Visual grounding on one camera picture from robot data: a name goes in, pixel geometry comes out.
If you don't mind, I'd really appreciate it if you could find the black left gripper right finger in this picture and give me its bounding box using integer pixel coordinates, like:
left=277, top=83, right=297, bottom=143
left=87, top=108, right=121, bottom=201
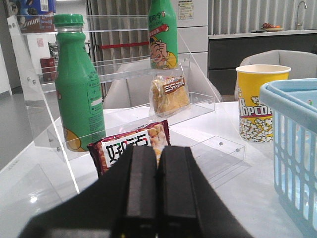
left=158, top=146, right=203, bottom=238

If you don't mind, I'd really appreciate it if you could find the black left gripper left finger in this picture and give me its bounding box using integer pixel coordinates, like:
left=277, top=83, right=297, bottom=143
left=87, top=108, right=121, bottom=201
left=112, top=146, right=157, bottom=238

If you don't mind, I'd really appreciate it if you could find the packaged bread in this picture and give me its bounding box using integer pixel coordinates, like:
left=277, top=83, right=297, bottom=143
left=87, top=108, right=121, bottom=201
left=149, top=75, right=190, bottom=116

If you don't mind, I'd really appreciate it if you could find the light blue plastic basket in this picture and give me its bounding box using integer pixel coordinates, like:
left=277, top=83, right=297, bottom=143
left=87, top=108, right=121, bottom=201
left=260, top=78, right=317, bottom=238

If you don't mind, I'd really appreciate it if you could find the maroon cracker snack packet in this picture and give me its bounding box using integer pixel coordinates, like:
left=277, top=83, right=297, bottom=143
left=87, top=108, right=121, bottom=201
left=88, top=119, right=170, bottom=176

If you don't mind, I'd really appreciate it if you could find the green bottle with cap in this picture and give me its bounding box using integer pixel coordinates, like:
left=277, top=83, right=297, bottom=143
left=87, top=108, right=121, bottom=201
left=53, top=14, right=106, bottom=152

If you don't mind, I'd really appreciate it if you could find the clear acrylic display shelf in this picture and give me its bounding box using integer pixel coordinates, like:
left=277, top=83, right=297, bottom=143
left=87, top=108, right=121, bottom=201
left=1, top=16, right=244, bottom=198

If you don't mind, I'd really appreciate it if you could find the dark grey counter cabinet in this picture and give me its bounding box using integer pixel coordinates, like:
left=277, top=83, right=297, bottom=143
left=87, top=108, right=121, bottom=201
left=208, top=30, right=317, bottom=95

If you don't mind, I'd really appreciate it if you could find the green cartoon label bottle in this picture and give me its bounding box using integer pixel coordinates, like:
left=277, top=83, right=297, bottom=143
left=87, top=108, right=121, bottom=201
left=148, top=0, right=178, bottom=69

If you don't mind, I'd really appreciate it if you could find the white refrigerator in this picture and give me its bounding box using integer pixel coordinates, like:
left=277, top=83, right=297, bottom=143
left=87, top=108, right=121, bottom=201
left=171, top=0, right=209, bottom=75

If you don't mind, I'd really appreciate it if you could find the blue cookie box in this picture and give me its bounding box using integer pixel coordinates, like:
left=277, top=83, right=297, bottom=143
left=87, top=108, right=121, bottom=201
left=10, top=0, right=55, bottom=33

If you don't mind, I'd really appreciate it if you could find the grey armchair on right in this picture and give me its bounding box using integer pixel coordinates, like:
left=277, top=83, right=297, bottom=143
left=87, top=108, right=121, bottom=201
left=234, top=49, right=317, bottom=101

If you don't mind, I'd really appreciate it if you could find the plate of fruit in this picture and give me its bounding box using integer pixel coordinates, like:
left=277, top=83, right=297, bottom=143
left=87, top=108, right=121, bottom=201
left=262, top=22, right=284, bottom=32

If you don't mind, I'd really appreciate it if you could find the chrome faucet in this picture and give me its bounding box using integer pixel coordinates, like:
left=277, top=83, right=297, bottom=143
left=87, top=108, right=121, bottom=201
left=295, top=0, right=308, bottom=30

